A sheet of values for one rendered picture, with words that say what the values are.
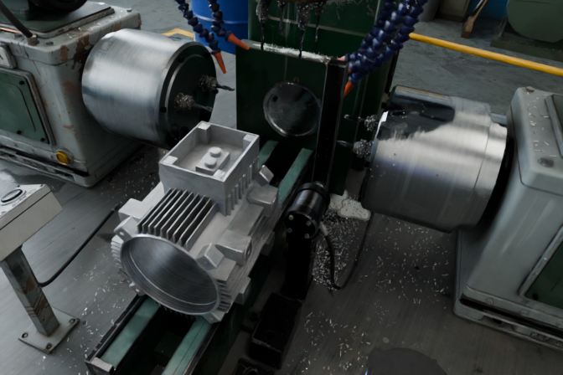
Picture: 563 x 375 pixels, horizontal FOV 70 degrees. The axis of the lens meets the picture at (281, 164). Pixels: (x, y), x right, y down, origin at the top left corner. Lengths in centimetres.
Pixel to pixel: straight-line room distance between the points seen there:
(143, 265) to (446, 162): 50
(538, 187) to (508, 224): 8
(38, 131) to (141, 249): 52
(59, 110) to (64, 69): 10
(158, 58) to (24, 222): 39
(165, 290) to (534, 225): 57
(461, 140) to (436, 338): 37
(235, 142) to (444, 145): 34
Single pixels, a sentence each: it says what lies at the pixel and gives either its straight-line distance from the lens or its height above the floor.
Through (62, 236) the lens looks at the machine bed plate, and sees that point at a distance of 102.
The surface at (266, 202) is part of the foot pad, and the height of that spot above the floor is 107.
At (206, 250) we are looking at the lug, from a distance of 52.
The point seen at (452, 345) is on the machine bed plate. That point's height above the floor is 80.
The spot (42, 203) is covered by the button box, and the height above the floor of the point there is 106.
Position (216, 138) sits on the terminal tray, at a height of 112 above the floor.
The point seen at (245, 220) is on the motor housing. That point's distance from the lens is 59.
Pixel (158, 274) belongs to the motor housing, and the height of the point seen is 96.
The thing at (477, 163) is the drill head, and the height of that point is 112.
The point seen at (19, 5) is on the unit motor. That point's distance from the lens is 110.
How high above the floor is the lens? 149
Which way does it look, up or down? 38 degrees down
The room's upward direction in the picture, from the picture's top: 4 degrees clockwise
